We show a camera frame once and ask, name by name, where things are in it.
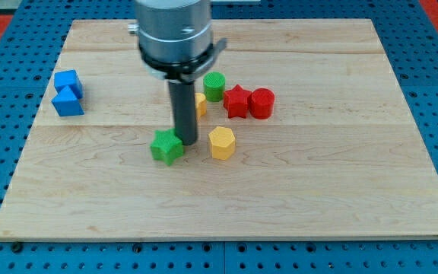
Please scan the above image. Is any blue cube block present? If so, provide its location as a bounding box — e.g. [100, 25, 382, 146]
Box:
[54, 70, 84, 99]

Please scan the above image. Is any red star block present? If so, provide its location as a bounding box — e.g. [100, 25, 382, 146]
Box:
[223, 84, 252, 119]

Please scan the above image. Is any green star block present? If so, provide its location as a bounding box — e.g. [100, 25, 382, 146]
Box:
[150, 129, 184, 166]

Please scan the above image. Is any wooden board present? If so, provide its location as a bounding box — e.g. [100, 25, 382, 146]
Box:
[0, 19, 438, 242]

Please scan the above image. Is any yellow block behind tool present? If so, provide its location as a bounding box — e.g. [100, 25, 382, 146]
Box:
[195, 93, 207, 119]

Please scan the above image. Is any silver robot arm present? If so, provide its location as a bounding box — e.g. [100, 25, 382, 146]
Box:
[129, 0, 227, 83]

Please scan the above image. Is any red cylinder block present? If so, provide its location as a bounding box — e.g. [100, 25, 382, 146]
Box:
[249, 88, 275, 119]

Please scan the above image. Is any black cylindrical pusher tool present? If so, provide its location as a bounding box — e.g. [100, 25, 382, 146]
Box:
[167, 81, 198, 145]

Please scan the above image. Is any yellow hexagon block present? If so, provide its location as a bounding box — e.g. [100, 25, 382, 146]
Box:
[208, 126, 236, 160]

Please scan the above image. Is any green cylinder block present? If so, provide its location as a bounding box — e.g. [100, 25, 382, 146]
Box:
[203, 72, 226, 102]

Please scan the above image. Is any blue triangular block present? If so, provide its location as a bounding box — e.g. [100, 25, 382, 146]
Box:
[51, 86, 84, 116]

